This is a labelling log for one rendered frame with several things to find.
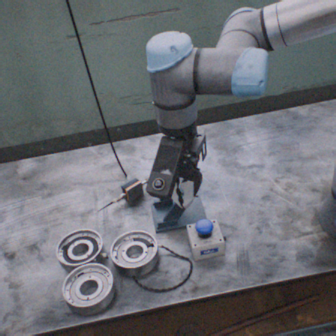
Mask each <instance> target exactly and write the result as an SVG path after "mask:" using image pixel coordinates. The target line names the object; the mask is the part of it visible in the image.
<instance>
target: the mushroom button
mask: <svg viewBox="0 0 336 336"><path fill-rule="evenodd" d="M213 229H214V224H213V223H212V222H211V221H210V220H208V219H202V220H198V221H197V222H196V225H195V230H196V231H197V232H198V233H199V234H202V235H207V234H209V233H211V232H212V231H213Z"/></svg>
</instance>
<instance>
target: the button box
mask: <svg viewBox="0 0 336 336"><path fill-rule="evenodd" d="M211 222H212V223H213V224H214V229H213V231H212V232H211V233H209V234H207V235H202V234H199V233H198V232H197V231H196V230H195V225H196V224H195V223H194V224H191V225H187V226H186V227H187V237H188V241H189V244H190V249H191V252H192V254H193V260H194V262H195V261H198V260H205V259H209V258H212V257H219V256H223V255H226V254H225V242H226V241H227V238H226V236H222V233H221V230H220V227H219V225H218V221H217V219H216V220H211Z"/></svg>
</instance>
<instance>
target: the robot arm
mask: <svg viewBox="0 0 336 336"><path fill-rule="evenodd" d="M332 32H336V0H285V1H281V2H278V3H276V4H273V5H270V6H268V7H264V8H261V9H259V10H255V9H253V8H249V7H243V8H239V9H238V10H235V11H234V12H233V13H232V14H231V15H230V16H229V18H228V19H227V20H226V22H225V23H224V25H223V29H222V32H221V36H220V39H219V41H218V43H217V46H216V48H215V49H203V48H202V49H200V48H193V45H192V43H191V39H190V38H189V37H188V36H187V35H186V34H185V33H180V32H177V31H171V32H165V33H162V34H158V35H156V36H154V37H153V38H152V39H151V40H150V41H149V42H148V43H147V46H146V55H147V62H148V66H147V71H148V74H149V79H150V84H151V93H152V97H153V102H152V105H153V106H154V111H155V116H156V121H157V125H158V130H159V131H160V132H161V133H162V134H163V135H165V136H162V137H161V140H160V144H159V146H158V149H157V153H156V155H155V159H154V163H153V165H152V168H151V172H150V175H149V178H148V182H147V185H146V187H145V190H146V192H147V193H148V194H149V195H150V196H151V197H157V198H160V199H163V200H170V199H171V198H173V199H174V201H175V202H176V203H177V205H178V206H179V207H180V208H182V209H187V208H188V207H189V206H190V205H191V204H192V202H193V201H194V198H195V196H196V195H197V192H198V190H199V189H200V186H201V184H202V182H203V174H202V173H201V172H200V168H197V167H198V163H199V161H200V153H201V152H202V161H204V160H205V158H206V155H207V146H206V135H205V134H204V133H197V99H196V95H220V96H235V97H237V98H243V97H257V96H260V95H262V94H263V93H264V91H265V90H266V81H267V74H268V63H269V54H268V52H271V51H274V50H278V49H281V48H284V47H288V46H291V45H294V44H299V43H301V42H304V41H309V40H312V39H314V38H319V37H320V36H322V35H327V34H330V33H332ZM198 137H202V138H201V140H200V139H197V138H198ZM203 144H205V151H204V153H203ZM201 150H202V151H201ZM182 179H183V181H182ZM180 185H181V189H182V190H183V192H184V194H183V196H182V197H181V191H180V189H179V188H180ZM183 200H184V201H183ZM319 222H320V224H321V226H322V228H323V229H324V230H325V231H326V232H327V233H328V234H329V235H330V236H331V237H334V238H336V160H335V165H334V175H333V179H332V185H331V191H330V192H329V194H328V196H327V197H326V198H325V199H324V201H323V202H322V205H321V206H320V210H319Z"/></svg>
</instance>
